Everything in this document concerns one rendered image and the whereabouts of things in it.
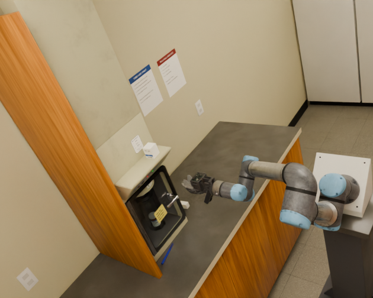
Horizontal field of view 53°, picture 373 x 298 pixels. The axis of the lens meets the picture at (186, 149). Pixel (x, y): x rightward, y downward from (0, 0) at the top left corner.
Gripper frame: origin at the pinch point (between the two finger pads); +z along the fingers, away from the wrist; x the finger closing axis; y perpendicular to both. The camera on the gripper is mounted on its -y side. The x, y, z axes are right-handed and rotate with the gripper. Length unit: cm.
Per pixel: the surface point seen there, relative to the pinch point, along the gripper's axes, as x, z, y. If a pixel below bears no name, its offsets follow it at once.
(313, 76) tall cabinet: -284, 44, -90
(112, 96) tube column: 6, 16, 55
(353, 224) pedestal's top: -30, -71, -37
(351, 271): -33, -67, -79
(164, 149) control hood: -2.3, 6.4, 19.8
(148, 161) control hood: 7.8, 9.0, 19.8
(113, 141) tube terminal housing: 16.6, 15.6, 37.5
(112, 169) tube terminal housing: 23.9, 15.6, 26.1
